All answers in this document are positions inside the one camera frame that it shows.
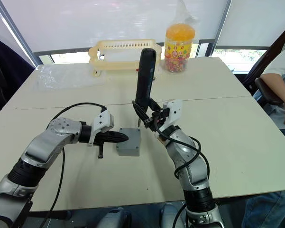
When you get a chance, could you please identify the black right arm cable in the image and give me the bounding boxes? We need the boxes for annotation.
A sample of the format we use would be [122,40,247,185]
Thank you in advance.
[153,115,211,228]

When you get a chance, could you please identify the dark chair armrest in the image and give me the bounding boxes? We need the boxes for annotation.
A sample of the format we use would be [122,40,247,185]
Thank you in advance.
[254,77,285,106]

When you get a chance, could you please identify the clear plastic sheet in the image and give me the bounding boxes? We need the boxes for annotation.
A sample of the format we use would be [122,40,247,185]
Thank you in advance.
[32,64,108,90]

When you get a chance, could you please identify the person's light shirt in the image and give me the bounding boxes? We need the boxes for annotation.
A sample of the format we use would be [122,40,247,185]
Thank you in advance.
[262,36,285,94]

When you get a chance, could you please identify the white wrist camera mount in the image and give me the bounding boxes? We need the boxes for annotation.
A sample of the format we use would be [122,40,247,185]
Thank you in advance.
[161,98,183,133]
[88,110,115,146]

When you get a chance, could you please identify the grey plastic junction box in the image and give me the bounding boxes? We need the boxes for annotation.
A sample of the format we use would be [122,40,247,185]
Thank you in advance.
[115,128,143,157]

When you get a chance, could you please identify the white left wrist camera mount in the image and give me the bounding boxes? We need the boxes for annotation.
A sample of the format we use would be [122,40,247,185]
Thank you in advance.
[88,110,115,146]

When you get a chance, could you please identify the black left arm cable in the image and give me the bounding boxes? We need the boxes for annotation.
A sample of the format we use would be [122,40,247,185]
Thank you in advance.
[39,102,109,228]

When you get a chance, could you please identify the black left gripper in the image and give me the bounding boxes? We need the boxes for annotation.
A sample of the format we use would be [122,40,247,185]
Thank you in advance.
[92,131,129,160]

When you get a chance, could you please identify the black blue electric screwdriver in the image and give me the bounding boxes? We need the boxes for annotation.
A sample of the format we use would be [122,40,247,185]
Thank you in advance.
[135,47,157,127]

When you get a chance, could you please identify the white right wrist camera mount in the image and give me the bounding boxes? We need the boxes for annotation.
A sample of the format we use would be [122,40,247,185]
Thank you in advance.
[161,98,183,133]

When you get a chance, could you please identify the candy jar with orange lid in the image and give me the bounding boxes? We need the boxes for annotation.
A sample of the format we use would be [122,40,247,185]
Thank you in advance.
[164,23,196,74]

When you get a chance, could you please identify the cream plastic basket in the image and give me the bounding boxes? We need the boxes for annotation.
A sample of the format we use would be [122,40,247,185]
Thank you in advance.
[88,38,163,78]

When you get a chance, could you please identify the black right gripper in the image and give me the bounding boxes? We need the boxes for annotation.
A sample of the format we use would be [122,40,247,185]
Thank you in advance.
[132,96,169,133]

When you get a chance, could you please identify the person's blue jeans leg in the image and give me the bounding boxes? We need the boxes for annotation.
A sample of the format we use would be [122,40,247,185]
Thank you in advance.
[241,189,285,228]

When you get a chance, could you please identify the grey rounded robot housing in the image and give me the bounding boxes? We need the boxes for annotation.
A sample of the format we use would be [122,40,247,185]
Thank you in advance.
[94,207,132,228]

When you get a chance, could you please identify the clear plastic bag on jar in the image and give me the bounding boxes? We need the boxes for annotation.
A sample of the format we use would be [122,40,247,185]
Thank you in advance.
[172,0,201,28]

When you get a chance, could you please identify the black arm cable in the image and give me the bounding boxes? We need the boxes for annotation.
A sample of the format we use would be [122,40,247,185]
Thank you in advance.
[39,102,109,228]
[153,115,211,228]

